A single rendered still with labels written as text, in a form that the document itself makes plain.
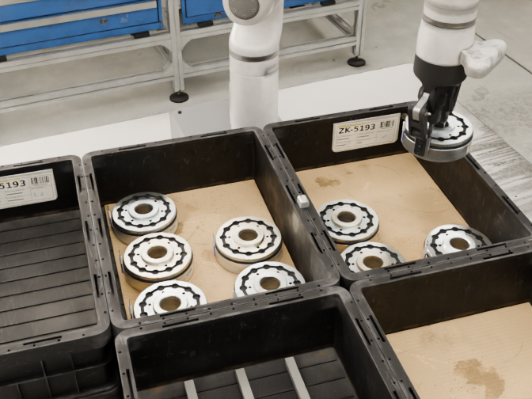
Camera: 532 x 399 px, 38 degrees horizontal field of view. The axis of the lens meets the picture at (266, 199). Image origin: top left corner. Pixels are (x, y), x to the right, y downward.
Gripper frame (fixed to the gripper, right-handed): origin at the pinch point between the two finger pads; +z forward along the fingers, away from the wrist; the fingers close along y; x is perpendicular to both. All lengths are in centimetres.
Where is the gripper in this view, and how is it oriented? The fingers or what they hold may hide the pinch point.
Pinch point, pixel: (428, 138)
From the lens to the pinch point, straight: 116.1
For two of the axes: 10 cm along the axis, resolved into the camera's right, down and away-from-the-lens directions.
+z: -0.1, 7.9, 6.2
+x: 8.2, 3.6, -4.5
